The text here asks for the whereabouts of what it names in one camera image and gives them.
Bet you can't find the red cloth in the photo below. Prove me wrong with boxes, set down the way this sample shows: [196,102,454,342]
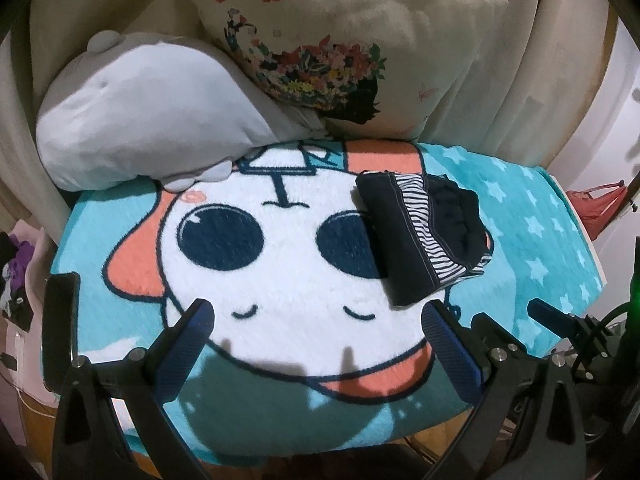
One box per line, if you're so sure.
[565,180,632,242]

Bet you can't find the black smartphone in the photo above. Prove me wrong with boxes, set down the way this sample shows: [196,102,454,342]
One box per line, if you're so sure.
[42,272,82,363]

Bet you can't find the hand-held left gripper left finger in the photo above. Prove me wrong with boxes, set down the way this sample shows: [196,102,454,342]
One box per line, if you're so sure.
[52,297,217,480]

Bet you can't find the navy striped pants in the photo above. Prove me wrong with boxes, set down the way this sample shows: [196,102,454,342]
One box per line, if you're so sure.
[354,171,494,309]

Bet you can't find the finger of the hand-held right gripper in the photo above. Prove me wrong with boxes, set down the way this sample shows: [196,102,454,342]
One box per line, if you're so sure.
[470,311,524,354]
[527,297,590,347]

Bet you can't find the cream floral pillow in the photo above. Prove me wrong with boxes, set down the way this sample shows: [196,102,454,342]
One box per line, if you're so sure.
[172,0,509,141]

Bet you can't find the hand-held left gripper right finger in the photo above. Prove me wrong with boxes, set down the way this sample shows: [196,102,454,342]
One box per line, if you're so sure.
[421,300,589,480]

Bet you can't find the purple cloth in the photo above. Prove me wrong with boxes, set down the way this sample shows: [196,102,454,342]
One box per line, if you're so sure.
[7,239,37,303]

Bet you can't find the grey white plush toy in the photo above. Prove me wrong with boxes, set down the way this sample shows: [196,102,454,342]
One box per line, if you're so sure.
[36,30,332,194]

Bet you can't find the cartoon printed blanket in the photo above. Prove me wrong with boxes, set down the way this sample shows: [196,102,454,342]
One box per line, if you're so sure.
[52,140,604,467]

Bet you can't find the beige curtain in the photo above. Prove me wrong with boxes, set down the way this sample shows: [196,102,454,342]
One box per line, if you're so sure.
[0,0,640,221]

